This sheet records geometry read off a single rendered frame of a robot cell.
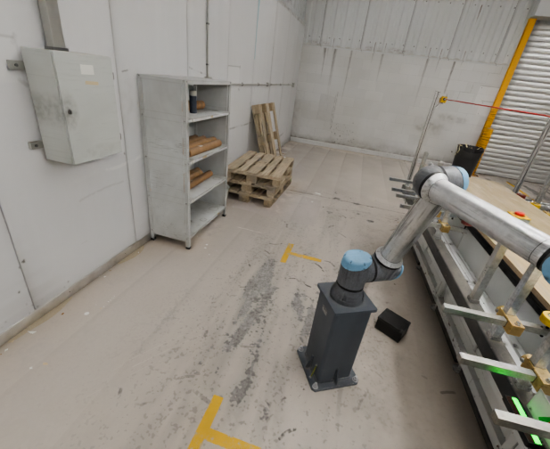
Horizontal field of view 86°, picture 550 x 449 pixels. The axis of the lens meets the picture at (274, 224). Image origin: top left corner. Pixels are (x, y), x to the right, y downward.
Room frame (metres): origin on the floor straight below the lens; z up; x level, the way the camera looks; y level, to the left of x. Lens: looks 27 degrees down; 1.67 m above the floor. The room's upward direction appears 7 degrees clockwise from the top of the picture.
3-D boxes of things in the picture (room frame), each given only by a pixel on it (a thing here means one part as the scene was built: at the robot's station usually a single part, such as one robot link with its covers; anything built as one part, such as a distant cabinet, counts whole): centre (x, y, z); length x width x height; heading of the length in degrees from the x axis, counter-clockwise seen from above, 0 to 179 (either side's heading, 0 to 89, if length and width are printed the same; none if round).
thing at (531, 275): (1.05, -1.08, 0.90); 0.03 x 0.03 x 0.48; 80
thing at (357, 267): (1.35, -0.47, 0.79); 0.17 x 0.15 x 0.18; 110
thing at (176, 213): (2.99, 0.94, 0.78); 0.90 x 0.45 x 1.55; 167
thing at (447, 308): (1.02, -1.01, 0.83); 0.43 x 0.03 x 0.04; 80
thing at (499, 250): (1.31, -1.12, 0.93); 0.05 x 0.05 x 0.45; 80
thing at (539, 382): (0.78, -1.03, 0.80); 0.13 x 0.06 x 0.05; 170
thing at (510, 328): (1.03, -1.07, 0.83); 0.13 x 0.06 x 0.05; 170
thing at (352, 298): (1.34, -0.46, 0.65); 0.19 x 0.19 x 0.10
